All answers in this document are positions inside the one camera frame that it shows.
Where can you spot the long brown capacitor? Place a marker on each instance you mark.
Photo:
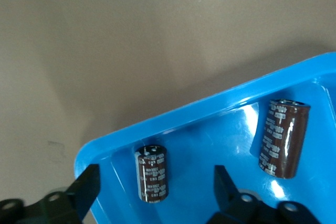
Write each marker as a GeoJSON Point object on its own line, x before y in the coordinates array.
{"type": "Point", "coordinates": [283, 140]}

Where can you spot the small black relay component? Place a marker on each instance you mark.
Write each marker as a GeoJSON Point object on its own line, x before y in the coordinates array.
{"type": "Point", "coordinates": [152, 174]}

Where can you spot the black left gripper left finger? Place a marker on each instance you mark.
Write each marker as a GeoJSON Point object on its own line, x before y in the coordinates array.
{"type": "Point", "coordinates": [65, 208]}

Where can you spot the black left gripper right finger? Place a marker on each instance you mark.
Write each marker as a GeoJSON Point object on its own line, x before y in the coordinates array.
{"type": "Point", "coordinates": [241, 208]}

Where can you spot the blue plastic tray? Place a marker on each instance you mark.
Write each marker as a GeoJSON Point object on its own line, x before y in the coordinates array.
{"type": "Point", "coordinates": [210, 142]}

